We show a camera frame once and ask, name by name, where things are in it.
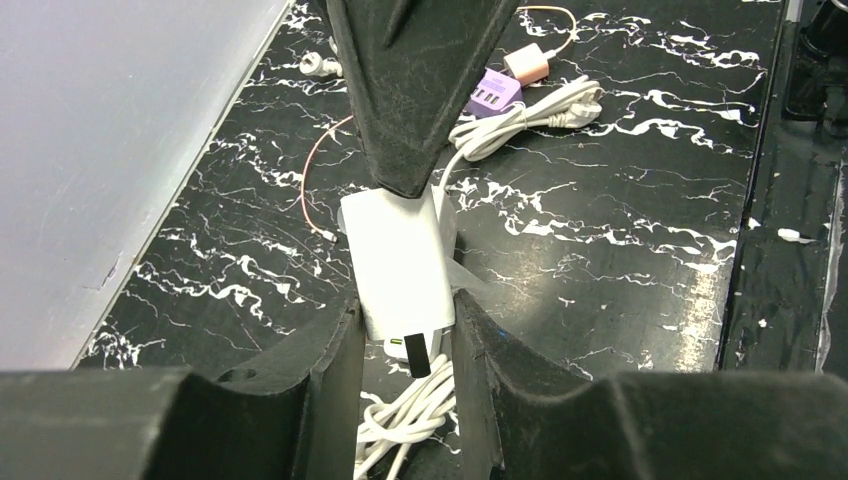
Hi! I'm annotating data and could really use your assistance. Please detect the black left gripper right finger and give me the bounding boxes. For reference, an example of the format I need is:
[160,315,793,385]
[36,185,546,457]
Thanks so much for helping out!
[452,291,847,479]

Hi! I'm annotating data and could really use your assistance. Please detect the purple power strip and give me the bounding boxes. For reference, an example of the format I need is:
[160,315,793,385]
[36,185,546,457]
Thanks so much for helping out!
[464,68,522,118]

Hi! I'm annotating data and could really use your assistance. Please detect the white cable of purple strip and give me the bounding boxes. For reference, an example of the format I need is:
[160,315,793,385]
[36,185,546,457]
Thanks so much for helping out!
[433,76,605,200]

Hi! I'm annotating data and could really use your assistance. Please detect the small white cube charger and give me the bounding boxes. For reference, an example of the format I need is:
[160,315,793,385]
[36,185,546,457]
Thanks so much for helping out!
[339,186,457,344]

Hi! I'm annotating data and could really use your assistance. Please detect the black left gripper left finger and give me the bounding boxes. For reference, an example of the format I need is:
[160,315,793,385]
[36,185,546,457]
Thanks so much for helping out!
[1,299,365,479]

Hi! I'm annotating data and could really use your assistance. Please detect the white cable of teal strip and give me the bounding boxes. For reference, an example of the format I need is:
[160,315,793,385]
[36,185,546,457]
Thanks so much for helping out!
[352,354,460,480]

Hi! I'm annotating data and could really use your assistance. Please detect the beige small plug adapter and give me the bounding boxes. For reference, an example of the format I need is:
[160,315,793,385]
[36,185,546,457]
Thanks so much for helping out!
[503,43,550,87]

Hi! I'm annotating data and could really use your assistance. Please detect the thin pink charging cable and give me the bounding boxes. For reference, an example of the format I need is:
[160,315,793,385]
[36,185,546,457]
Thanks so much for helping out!
[299,5,578,244]

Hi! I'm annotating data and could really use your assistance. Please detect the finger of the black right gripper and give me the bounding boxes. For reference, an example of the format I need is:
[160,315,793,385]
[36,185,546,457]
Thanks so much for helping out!
[325,0,519,199]

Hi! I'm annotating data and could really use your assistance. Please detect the white power strip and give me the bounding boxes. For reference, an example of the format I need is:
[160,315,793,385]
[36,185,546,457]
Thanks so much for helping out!
[383,330,442,379]

